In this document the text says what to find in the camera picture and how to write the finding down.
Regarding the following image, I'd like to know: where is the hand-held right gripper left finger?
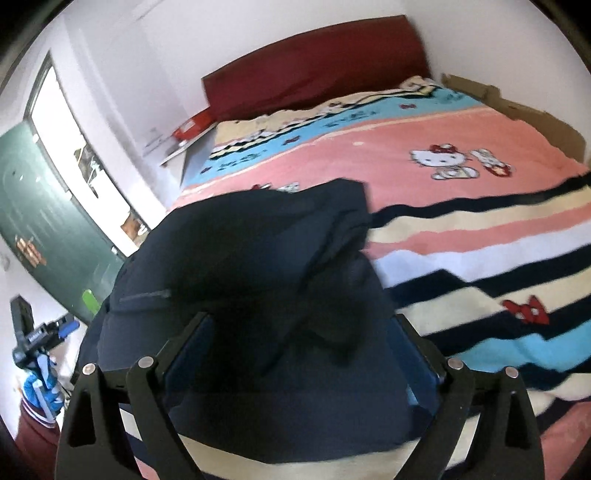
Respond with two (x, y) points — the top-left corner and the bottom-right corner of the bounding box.
(55, 311), (218, 480)

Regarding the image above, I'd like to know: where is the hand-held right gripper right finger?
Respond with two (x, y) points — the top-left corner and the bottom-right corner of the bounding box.
(390, 314), (546, 480)

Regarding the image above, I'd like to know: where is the dark navy padded jacket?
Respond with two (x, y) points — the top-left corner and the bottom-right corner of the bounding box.
(76, 179), (444, 464)

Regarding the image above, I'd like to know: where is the bright green object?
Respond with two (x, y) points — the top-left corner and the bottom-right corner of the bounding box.
(81, 288), (101, 317)

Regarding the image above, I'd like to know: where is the brown clutter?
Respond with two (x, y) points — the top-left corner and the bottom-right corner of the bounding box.
(121, 208), (151, 241)

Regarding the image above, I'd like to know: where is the green door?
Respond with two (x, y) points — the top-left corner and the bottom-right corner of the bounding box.
(0, 122), (126, 324)

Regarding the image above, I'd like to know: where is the striped cartoon printed blanket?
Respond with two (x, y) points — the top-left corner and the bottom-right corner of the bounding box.
(120, 76), (591, 480)

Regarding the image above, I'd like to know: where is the white bedside shelf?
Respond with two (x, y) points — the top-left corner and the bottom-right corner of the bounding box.
(159, 124), (219, 188)

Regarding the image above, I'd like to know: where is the red box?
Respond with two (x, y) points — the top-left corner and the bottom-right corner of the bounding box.
(172, 108), (218, 139)

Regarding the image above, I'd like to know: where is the brown cardboard sheet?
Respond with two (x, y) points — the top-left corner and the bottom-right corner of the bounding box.
(441, 73), (587, 162)

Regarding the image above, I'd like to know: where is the dark red headboard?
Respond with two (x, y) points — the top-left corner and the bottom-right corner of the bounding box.
(202, 15), (432, 123)

